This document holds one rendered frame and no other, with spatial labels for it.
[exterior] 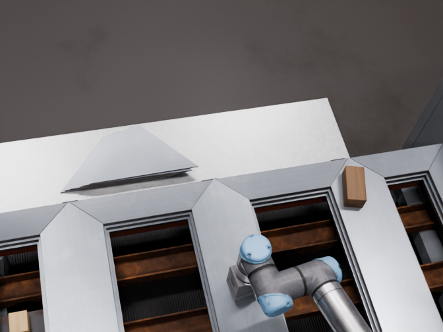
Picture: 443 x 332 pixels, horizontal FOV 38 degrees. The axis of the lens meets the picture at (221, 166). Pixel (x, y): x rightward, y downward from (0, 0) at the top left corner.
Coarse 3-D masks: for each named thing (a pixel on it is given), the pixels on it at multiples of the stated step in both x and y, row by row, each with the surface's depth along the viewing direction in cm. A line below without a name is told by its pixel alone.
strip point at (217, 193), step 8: (216, 184) 200; (224, 184) 200; (208, 192) 199; (216, 192) 199; (224, 192) 199; (232, 192) 199; (200, 200) 197; (208, 200) 197; (216, 200) 197; (224, 200) 198; (232, 200) 198; (240, 200) 198; (192, 208) 195
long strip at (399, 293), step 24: (336, 192) 202; (384, 192) 204; (360, 216) 199; (384, 216) 199; (360, 240) 194; (384, 240) 195; (408, 240) 196; (360, 264) 190; (384, 264) 191; (408, 264) 192; (384, 288) 187; (408, 288) 188; (384, 312) 183; (408, 312) 184; (432, 312) 184
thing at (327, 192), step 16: (336, 176) 206; (400, 176) 209; (416, 176) 210; (304, 192) 203; (320, 192) 204; (432, 192) 208; (256, 208) 202; (336, 208) 201; (112, 224) 192; (128, 224) 193; (144, 224) 195; (160, 224) 196; (192, 224) 194; (256, 224) 196; (336, 224) 200; (16, 240) 187; (32, 240) 188; (192, 240) 193; (112, 256) 189; (352, 256) 193; (112, 272) 184; (352, 272) 192; (208, 288) 184; (208, 304) 183; (368, 304) 186; (368, 320) 186
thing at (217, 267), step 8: (208, 256) 188; (216, 256) 188; (224, 256) 188; (232, 256) 188; (208, 264) 186; (216, 264) 186; (224, 264) 186; (232, 264) 187; (208, 272) 185; (216, 272) 185; (224, 272) 185; (208, 280) 183; (216, 280) 184
